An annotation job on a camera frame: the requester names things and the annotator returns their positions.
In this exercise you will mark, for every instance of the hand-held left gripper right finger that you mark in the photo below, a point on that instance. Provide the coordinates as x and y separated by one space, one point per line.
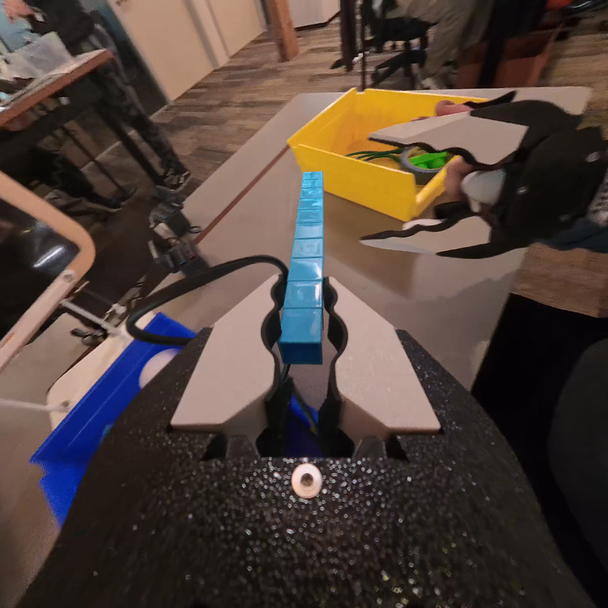
380 375

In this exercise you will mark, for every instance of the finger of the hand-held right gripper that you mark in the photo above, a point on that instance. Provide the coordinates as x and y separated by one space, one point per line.
451 130
446 237

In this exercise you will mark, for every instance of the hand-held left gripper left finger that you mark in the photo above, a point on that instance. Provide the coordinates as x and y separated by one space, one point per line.
228 375

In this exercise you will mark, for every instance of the yellow plastic bin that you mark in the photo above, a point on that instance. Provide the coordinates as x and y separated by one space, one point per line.
361 190

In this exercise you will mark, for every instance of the blue linked cubes stick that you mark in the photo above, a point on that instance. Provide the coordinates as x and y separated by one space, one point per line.
304 294

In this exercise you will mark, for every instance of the blue plastic bin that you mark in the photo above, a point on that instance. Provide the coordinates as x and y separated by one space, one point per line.
95 427

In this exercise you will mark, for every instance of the person's right forearm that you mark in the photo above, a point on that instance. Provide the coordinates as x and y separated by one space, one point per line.
584 237

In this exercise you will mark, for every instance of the person's right hand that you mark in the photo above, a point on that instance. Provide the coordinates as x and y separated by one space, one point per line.
455 183

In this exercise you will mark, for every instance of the grey tape roll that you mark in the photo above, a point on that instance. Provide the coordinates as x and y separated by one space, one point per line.
420 175

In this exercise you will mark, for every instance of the green zip ties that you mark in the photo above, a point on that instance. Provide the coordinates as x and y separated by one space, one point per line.
375 154

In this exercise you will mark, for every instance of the brown cardboard box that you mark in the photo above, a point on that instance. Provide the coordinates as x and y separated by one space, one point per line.
522 61

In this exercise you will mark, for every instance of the black office chair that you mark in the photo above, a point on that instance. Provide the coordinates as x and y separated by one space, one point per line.
399 33

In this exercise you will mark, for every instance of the black battery charger case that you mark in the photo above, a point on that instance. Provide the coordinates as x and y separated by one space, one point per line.
175 247

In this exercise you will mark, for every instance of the white double door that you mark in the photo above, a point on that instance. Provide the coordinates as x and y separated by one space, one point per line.
190 42

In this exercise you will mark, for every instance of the wooden topped side table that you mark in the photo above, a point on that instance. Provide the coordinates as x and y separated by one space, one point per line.
57 71

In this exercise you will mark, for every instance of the wooden post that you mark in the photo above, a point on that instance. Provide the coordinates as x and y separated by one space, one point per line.
282 28

